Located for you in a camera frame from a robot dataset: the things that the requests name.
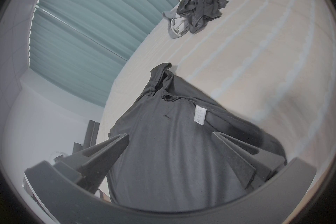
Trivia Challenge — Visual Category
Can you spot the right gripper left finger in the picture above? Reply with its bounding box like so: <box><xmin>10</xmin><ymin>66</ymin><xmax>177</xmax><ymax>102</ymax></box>
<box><xmin>55</xmin><ymin>133</ymin><xmax>130</xmax><ymax>195</ymax></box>

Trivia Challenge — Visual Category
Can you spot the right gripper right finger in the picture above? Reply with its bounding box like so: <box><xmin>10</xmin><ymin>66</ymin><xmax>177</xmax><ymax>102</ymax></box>
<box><xmin>211</xmin><ymin>131</ymin><xmax>286</xmax><ymax>190</ymax></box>

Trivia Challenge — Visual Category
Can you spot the black T-shirt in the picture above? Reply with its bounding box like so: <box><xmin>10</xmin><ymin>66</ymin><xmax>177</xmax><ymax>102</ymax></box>
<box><xmin>108</xmin><ymin>62</ymin><xmax>286</xmax><ymax>211</ymax></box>

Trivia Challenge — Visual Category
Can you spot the pile of clothes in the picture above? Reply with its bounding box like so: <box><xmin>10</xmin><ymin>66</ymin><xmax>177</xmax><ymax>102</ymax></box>
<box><xmin>162</xmin><ymin>0</ymin><xmax>238</xmax><ymax>40</ymax></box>

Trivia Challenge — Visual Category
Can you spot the black chest of drawers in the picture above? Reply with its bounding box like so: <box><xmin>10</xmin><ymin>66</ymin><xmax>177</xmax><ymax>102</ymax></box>
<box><xmin>72</xmin><ymin>120</ymin><xmax>100</xmax><ymax>156</ymax></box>

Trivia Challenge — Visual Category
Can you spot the bed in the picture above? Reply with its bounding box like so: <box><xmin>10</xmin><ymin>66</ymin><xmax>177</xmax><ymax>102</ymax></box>
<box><xmin>96</xmin><ymin>0</ymin><xmax>334</xmax><ymax>209</ymax></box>

